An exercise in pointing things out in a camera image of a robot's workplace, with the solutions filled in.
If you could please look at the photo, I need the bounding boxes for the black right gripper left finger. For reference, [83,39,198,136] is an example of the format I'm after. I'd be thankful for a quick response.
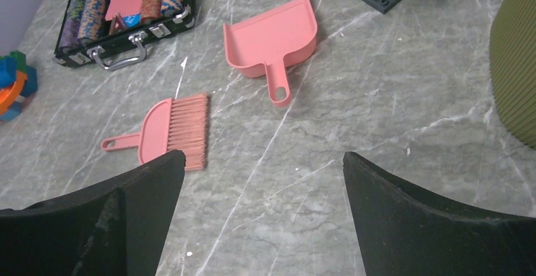
[1,150,186,275]

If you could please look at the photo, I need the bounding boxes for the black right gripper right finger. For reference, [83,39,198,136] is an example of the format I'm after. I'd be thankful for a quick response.
[343,152,535,275]

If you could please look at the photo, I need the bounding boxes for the pink hand brush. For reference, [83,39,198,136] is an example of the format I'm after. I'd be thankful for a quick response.
[100,93,210,171]

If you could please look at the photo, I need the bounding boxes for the pink dustpan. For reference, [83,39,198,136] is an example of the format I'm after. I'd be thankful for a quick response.
[223,0,318,107]

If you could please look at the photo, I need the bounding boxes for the orange horseshoe toy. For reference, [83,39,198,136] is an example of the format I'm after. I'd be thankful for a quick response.
[1,70,28,114]

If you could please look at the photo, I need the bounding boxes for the green and blue toy bricks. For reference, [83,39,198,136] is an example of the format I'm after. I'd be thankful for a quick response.
[1,51,38,122]

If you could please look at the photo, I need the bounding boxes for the black poker chip case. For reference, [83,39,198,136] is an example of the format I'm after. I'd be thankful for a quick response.
[53,0,195,71]

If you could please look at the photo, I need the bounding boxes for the olive green waste basket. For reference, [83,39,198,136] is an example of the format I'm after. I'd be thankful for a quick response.
[489,0,535,148]

